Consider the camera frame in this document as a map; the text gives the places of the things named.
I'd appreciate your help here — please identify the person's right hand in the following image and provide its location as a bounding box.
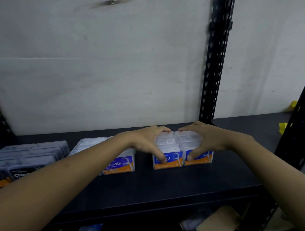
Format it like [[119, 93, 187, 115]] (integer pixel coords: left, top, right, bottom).
[[178, 121, 253, 162]]

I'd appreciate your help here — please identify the person's left hand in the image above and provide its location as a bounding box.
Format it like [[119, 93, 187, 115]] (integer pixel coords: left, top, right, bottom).
[[117, 125, 172, 164]]

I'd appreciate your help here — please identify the person's right forearm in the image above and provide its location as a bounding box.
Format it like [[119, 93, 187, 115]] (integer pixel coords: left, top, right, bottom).
[[236, 137, 305, 230]]

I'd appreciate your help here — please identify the person's left forearm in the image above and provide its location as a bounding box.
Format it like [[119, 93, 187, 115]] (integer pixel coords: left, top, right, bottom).
[[0, 134, 132, 231]]

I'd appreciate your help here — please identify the pile of colourful snack packets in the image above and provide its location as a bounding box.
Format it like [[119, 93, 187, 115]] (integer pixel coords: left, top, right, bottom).
[[278, 100, 298, 135]]

